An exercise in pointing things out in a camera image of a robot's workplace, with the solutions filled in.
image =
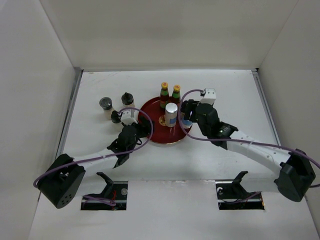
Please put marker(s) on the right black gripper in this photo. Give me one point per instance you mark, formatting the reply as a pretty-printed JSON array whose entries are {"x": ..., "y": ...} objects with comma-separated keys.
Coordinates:
[{"x": 187, "y": 111}]

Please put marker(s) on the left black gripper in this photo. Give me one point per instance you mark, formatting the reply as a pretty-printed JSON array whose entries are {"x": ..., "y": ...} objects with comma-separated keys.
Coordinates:
[{"x": 145, "y": 127}]

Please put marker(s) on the silver cap blue label jar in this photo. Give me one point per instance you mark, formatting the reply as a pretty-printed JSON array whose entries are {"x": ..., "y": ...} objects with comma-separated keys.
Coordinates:
[{"x": 171, "y": 111}]

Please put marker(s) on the red sauce bottle yellow cap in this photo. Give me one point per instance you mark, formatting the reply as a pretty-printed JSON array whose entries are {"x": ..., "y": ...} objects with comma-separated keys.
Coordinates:
[{"x": 164, "y": 95}]

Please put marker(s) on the small jar black cap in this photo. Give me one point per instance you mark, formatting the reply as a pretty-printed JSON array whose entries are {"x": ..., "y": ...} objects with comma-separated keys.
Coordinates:
[{"x": 116, "y": 117}]

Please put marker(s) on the white spice jar black cap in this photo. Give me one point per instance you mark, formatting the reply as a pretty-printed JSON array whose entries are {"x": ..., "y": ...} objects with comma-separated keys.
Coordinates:
[{"x": 127, "y": 100}]

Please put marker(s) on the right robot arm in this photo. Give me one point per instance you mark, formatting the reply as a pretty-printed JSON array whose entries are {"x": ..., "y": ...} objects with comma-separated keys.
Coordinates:
[{"x": 292, "y": 167}]

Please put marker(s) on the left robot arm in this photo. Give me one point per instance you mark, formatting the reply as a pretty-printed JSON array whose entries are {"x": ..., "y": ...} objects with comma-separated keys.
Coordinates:
[{"x": 69, "y": 177}]

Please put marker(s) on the red round tray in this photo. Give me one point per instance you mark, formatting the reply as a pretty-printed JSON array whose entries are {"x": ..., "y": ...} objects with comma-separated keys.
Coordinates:
[{"x": 162, "y": 134}]

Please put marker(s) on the clear lid white powder jar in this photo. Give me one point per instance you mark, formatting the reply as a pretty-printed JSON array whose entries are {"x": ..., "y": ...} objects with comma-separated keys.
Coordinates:
[{"x": 107, "y": 106}]

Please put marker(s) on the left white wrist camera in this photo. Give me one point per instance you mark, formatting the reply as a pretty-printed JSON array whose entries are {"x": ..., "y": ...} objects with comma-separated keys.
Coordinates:
[{"x": 127, "y": 119}]

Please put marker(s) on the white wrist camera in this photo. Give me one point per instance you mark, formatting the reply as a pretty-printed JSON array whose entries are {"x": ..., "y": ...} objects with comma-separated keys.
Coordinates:
[
  {"x": 208, "y": 96},
  {"x": 127, "y": 119}
]

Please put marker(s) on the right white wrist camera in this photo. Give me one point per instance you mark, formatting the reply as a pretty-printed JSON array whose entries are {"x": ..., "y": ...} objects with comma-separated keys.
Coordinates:
[{"x": 208, "y": 96}]

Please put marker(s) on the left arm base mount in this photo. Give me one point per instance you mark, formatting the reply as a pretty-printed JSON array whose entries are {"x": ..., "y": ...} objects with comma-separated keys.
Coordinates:
[{"x": 113, "y": 196}]

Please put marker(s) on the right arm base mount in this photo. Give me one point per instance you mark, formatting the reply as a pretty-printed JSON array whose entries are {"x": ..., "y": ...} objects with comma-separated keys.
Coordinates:
[{"x": 231, "y": 195}]

